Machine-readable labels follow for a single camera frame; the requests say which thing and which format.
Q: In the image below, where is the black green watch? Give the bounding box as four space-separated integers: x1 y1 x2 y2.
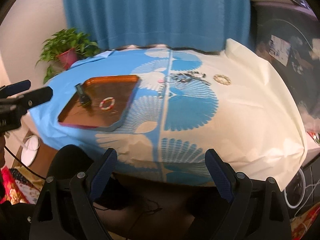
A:
75 83 92 107

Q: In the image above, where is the pink white bead bracelet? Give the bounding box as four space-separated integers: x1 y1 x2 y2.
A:
99 97 116 111

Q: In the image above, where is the cream wooden bead bracelet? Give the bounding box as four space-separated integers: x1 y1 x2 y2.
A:
213 74 232 86

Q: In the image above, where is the silver charm bracelet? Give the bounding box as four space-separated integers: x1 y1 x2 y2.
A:
157 73 193 98

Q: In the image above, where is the white round device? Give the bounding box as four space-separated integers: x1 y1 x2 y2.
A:
21 135 41 167

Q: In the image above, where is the red floral cloth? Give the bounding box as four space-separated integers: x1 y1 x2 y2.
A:
1 166 44 205

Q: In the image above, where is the red flower pot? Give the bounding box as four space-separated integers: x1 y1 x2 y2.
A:
57 48 78 70

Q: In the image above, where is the green potted plant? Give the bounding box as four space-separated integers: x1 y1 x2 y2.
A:
37 28 100 83

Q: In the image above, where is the orange metal tray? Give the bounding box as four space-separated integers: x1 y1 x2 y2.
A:
57 75 141 132

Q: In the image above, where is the blue patterned bed cover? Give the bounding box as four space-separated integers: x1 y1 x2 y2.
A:
30 39 307 189

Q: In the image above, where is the dark cabinet with sticker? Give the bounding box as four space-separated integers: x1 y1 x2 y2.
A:
254 2 319 119

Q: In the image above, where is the blue curtain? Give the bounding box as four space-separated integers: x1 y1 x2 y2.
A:
63 0 251 52

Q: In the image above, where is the white cable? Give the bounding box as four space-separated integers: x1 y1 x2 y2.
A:
283 167 320 218

